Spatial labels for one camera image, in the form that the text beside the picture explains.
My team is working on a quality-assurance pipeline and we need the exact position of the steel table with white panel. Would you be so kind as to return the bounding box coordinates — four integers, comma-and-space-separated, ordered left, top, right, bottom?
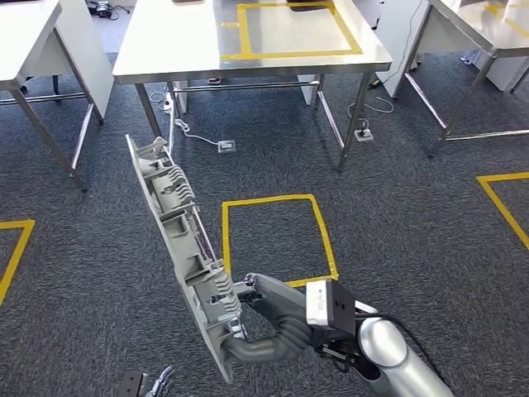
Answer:
0, 0, 115, 193

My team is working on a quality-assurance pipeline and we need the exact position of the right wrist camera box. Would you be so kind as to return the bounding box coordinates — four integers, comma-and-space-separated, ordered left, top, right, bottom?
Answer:
306, 279, 357, 335

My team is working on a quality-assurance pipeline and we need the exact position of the white cabinet panel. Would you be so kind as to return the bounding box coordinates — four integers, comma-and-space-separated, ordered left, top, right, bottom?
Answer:
374, 0, 430, 100

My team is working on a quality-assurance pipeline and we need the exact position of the white cable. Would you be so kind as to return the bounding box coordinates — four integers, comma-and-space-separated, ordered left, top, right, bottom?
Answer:
174, 117, 220, 148

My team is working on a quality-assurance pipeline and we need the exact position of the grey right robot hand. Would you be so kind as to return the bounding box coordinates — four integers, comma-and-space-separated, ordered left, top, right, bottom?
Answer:
221, 272, 309, 366

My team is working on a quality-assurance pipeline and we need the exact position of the black cable bundle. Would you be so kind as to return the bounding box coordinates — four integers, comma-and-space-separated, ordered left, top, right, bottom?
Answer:
87, 0, 131, 20

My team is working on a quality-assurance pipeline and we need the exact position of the silver wheel hubcap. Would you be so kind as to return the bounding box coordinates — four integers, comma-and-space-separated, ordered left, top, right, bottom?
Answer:
125, 134, 245, 385

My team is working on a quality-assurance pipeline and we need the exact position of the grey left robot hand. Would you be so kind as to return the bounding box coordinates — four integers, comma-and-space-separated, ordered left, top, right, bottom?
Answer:
142, 366, 175, 397

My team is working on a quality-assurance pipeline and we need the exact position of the steel workbench table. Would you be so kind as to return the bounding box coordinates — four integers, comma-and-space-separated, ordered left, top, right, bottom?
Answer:
112, 0, 392, 174

